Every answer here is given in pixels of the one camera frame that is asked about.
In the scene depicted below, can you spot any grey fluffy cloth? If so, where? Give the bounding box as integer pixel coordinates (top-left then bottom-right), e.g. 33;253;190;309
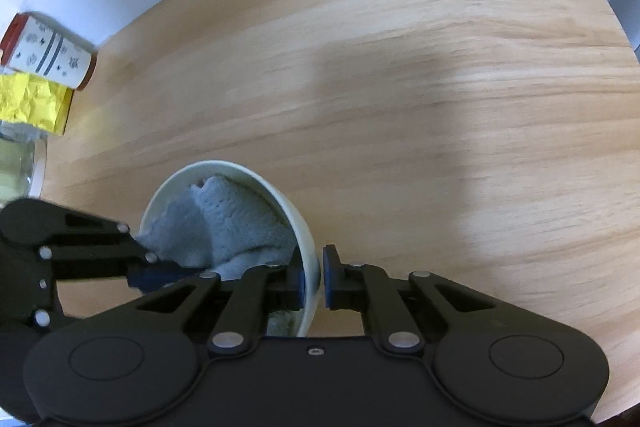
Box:
137;176;297;281

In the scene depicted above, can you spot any pale green bowl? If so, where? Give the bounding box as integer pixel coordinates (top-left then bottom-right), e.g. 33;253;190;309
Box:
136;160;320;336

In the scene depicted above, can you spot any glass pitcher cream lid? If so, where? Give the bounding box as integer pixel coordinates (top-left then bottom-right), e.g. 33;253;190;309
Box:
1;120;48;207

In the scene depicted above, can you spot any yellow crumpled snack bag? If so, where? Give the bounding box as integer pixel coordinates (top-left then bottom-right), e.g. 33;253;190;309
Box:
0;72;74;135

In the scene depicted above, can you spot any red lid travel tumbler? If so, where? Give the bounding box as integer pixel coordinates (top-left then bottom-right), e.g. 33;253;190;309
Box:
1;13;96;90

